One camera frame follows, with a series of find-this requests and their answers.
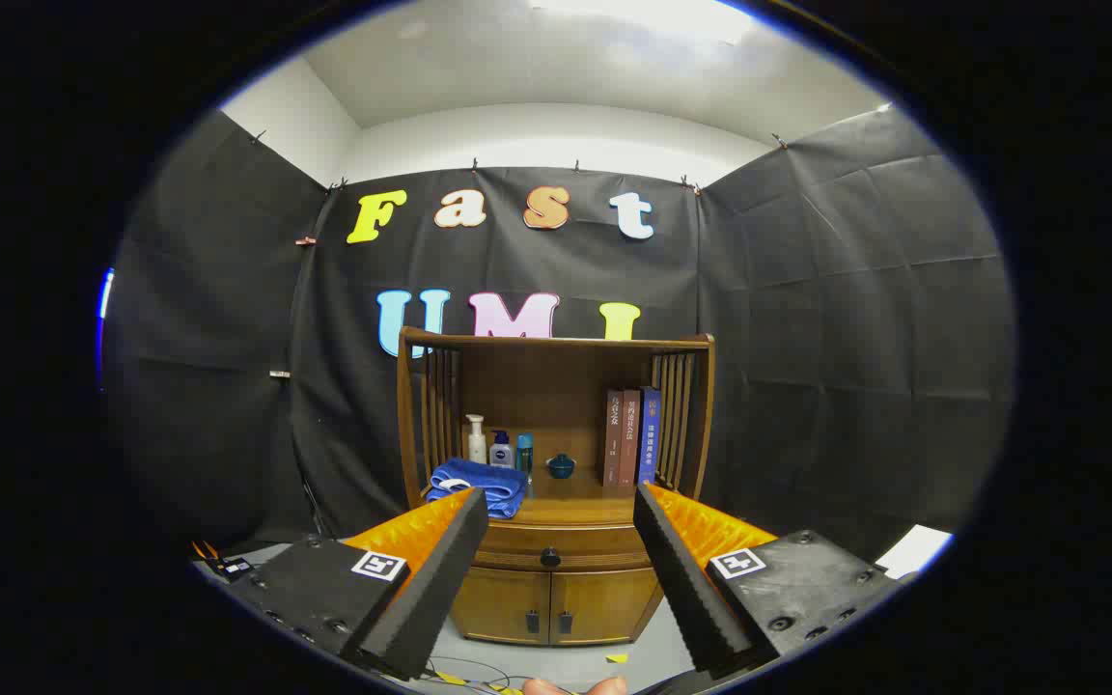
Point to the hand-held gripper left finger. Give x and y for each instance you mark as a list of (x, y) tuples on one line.
[(440, 579)]

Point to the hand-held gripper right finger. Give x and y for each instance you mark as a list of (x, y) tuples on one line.
[(686, 589)]

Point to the wooden drawer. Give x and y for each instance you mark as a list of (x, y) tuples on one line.
[(595, 552)]

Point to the black drawer knob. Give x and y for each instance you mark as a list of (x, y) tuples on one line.
[(550, 557)]

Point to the wooden countertop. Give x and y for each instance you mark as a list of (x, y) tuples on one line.
[(575, 502)]

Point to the wooden cabinet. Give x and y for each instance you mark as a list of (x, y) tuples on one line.
[(537, 386)]

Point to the blue folded towel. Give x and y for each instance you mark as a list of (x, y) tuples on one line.
[(479, 480)]

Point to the white bottle with blue cap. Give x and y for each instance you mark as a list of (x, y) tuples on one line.
[(501, 452)]

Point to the white pump bottle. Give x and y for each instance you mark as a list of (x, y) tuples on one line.
[(476, 439)]

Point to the tall teal bottle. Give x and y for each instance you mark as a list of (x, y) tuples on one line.
[(524, 454)]

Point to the blue book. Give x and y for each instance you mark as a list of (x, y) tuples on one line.
[(649, 434)]

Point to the reddish brown book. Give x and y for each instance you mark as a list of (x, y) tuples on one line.
[(628, 439)]

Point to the dark blue lidded teacup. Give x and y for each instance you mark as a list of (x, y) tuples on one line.
[(561, 467)]

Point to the dark brown book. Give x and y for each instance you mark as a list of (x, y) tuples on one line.
[(611, 439)]

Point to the black floor device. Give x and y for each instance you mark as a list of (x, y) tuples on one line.
[(228, 568)]

